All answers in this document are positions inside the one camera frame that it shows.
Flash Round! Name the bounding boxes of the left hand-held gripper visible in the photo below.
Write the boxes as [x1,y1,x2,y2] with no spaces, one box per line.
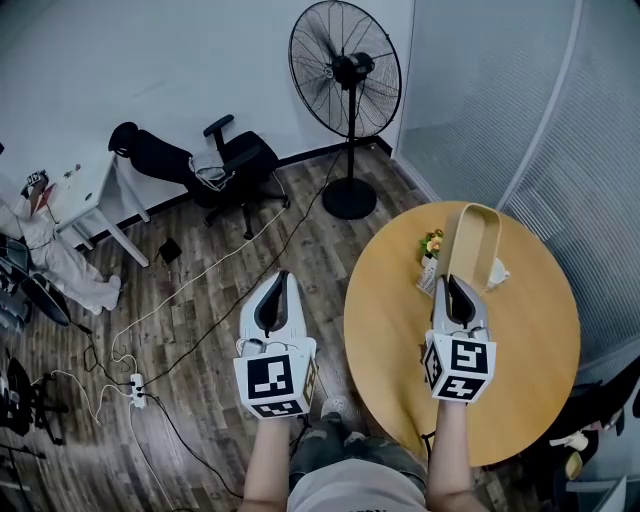
[232,270,319,421]

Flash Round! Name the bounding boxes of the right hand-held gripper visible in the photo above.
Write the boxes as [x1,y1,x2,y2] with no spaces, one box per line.
[423,275,498,404]

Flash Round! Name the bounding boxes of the cream square plastic dish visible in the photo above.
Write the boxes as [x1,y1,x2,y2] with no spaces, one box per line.
[438,202,503,296]

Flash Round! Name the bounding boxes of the person's left forearm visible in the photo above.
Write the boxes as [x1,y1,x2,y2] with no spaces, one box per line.
[241,416,297,512]

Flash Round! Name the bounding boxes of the person's right forearm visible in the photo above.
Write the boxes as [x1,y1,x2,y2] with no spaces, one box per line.
[424,398,487,512]

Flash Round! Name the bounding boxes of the clear sign holder card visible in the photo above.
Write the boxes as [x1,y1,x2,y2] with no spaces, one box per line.
[415,263,441,300]

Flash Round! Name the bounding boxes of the white cup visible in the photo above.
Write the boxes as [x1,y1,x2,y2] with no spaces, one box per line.
[484,256,512,292]

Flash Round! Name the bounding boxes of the small potted flower plant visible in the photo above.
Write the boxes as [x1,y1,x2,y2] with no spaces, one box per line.
[418,228,446,269]

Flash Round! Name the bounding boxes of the round wooden table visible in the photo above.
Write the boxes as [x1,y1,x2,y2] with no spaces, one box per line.
[343,200,583,469]

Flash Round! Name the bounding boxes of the small black floor box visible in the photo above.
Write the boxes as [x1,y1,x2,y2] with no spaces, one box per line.
[156,237,183,264]

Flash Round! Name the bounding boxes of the person's dark trousers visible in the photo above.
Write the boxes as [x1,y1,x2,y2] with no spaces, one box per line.
[288,416,429,489]

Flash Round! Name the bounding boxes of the white power strip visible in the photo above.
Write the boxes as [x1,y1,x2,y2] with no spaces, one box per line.
[128,372,148,411]

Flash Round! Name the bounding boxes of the grey cloth bundle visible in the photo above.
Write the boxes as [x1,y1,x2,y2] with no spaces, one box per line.
[188,153,237,192]

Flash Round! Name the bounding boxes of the black reclining office chair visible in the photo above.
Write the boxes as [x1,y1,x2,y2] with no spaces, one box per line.
[107,113,292,242]

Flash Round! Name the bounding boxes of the cream coloured object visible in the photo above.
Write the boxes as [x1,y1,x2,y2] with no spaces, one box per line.
[548,431,590,482]

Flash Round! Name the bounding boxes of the black headrest office chair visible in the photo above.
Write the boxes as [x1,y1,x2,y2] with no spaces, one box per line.
[546,381,640,482]

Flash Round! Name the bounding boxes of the person's light shirt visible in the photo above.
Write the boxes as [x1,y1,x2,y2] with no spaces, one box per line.
[286,458,429,512]

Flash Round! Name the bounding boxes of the black mesh-back office chair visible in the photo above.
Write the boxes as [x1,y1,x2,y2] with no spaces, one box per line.
[0,236,72,329]

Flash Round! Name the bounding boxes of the white desk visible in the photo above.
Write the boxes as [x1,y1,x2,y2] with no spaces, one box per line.
[28,151,152,269]

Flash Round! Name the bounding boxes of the black star-base office chair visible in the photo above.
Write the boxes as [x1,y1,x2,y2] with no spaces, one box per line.
[0,356,69,447]

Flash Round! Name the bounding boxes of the black standing fan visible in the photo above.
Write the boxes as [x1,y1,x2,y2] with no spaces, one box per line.
[287,0,403,222]

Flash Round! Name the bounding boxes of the black tripod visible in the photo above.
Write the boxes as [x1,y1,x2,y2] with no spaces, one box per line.
[0,442,49,512]

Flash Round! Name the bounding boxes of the long black floor cable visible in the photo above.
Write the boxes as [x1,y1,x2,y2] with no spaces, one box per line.
[141,143,352,390]

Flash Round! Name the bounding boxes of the long white floor cable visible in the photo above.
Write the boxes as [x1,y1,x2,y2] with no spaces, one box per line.
[108,168,292,377]

